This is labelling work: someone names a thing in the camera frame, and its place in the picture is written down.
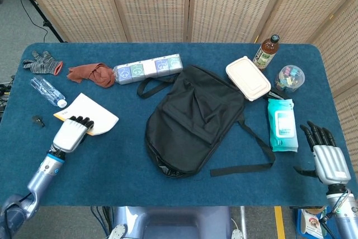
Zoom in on grey knit work glove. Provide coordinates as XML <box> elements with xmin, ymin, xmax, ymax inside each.
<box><xmin>22</xmin><ymin>50</ymin><xmax>64</xmax><ymax>77</ymax></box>

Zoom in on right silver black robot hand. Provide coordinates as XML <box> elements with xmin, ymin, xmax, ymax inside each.
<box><xmin>293</xmin><ymin>120</ymin><xmax>352</xmax><ymax>186</ymax></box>

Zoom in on brown tea bottle green label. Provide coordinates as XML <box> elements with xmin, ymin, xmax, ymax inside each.
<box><xmin>252</xmin><ymin>34</ymin><xmax>281</xmax><ymax>72</ymax></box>

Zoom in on white and orange book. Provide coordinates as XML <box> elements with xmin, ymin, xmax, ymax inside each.
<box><xmin>53</xmin><ymin>92</ymin><xmax>120</xmax><ymax>137</ymax></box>

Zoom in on black fabric backpack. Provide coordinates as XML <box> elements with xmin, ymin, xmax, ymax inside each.
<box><xmin>136</xmin><ymin>64</ymin><xmax>277</xmax><ymax>179</ymax></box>

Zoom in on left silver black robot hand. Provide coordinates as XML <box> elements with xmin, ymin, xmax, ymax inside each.
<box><xmin>51</xmin><ymin>115</ymin><xmax>95</xmax><ymax>153</ymax></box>

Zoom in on clear jar of binder clips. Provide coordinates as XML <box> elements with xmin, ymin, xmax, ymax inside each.
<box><xmin>274</xmin><ymin>64</ymin><xmax>306</xmax><ymax>96</ymax></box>

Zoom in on clear plastic water bottle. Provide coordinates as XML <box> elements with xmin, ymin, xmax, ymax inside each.
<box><xmin>30</xmin><ymin>76</ymin><xmax>68</xmax><ymax>109</ymax></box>

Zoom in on black floor cables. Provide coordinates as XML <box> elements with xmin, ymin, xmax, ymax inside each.
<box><xmin>0</xmin><ymin>75</ymin><xmax>15</xmax><ymax>116</ymax></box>

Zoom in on blue floor box with packets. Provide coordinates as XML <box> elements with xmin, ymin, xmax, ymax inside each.
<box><xmin>296</xmin><ymin>207</ymin><xmax>345</xmax><ymax>239</ymax></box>

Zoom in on blue-grey robot torso base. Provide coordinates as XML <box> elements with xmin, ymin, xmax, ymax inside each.
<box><xmin>107</xmin><ymin>206</ymin><xmax>247</xmax><ymax>239</ymax></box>

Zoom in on wrapped tissue packs multipack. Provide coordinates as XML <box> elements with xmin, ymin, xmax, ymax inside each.
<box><xmin>112</xmin><ymin>53</ymin><xmax>184</xmax><ymax>86</ymax></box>

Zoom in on beige lidded lunch box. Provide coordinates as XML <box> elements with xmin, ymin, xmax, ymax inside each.
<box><xmin>225</xmin><ymin>55</ymin><xmax>272</xmax><ymax>102</ymax></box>

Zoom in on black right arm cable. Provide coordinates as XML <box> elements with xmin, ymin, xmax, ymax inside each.
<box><xmin>318</xmin><ymin>188</ymin><xmax>352</xmax><ymax>239</ymax></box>

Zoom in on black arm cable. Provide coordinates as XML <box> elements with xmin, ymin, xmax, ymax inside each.
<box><xmin>318</xmin><ymin>188</ymin><xmax>352</xmax><ymax>239</ymax></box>
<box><xmin>13</xmin><ymin>191</ymin><xmax>37</xmax><ymax>204</ymax></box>

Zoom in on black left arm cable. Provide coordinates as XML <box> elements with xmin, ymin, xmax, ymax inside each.
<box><xmin>13</xmin><ymin>191</ymin><xmax>37</xmax><ymax>204</ymax></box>

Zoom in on blue table cloth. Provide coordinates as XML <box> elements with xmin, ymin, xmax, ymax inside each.
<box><xmin>0</xmin><ymin>42</ymin><xmax>358</xmax><ymax>208</ymax></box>

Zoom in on black stapler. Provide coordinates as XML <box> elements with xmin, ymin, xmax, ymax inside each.
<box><xmin>262</xmin><ymin>89</ymin><xmax>286</xmax><ymax>101</ymax></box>

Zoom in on teal wet wipes pack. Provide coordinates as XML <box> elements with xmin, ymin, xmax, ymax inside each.
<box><xmin>267</xmin><ymin>98</ymin><xmax>299</xmax><ymax>153</ymax></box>

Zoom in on rust brown cloth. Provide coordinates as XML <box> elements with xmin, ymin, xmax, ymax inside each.
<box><xmin>66</xmin><ymin>62</ymin><xmax>116</xmax><ymax>89</ymax></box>

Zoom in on small black binder clip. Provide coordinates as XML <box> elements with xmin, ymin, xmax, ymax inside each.
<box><xmin>31</xmin><ymin>115</ymin><xmax>45</xmax><ymax>128</ymax></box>

